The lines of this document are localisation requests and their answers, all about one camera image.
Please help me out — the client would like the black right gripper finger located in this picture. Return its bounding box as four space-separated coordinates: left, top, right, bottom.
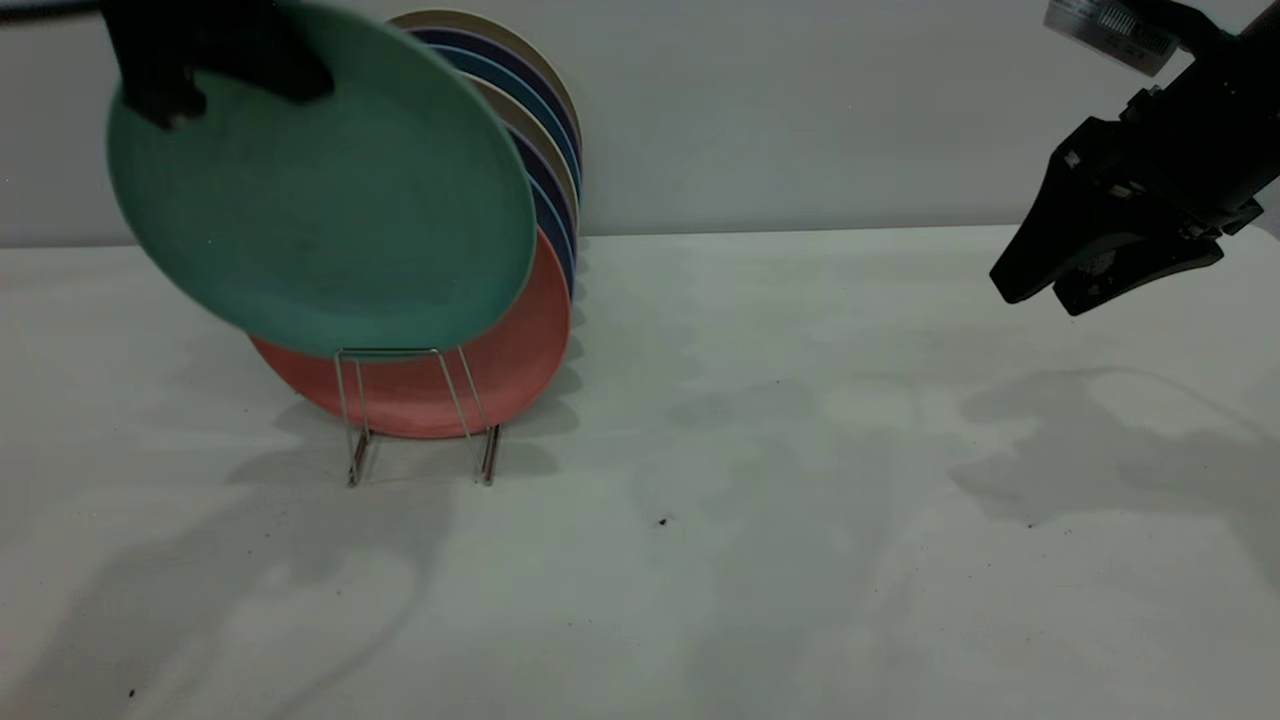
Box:
1054 238 1225 317
990 160 1141 305

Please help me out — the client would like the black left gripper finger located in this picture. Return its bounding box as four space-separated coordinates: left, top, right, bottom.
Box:
118 68 209 132
213 40 337 107

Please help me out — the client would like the pink plate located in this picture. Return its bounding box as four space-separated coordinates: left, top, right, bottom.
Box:
250 228 573 440

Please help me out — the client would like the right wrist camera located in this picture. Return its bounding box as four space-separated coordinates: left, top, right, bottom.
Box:
1043 0 1186 77

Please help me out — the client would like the teal blue plate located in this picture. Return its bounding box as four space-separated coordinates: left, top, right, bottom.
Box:
430 43 583 191

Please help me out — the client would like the dark purple plate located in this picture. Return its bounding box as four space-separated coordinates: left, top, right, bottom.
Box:
405 27 584 161
505 125 580 251

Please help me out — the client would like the beige plate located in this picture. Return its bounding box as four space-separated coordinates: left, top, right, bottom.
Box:
385 9 584 141
465 72 581 216

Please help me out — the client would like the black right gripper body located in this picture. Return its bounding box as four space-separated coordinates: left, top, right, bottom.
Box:
1060 85 1263 241

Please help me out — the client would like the green plate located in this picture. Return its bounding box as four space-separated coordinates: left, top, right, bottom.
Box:
105 0 539 358

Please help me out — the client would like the metal wire plate rack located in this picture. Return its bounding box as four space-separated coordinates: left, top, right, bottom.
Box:
334 347 501 489

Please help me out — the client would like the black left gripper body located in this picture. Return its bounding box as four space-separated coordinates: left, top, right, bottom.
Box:
100 0 303 77

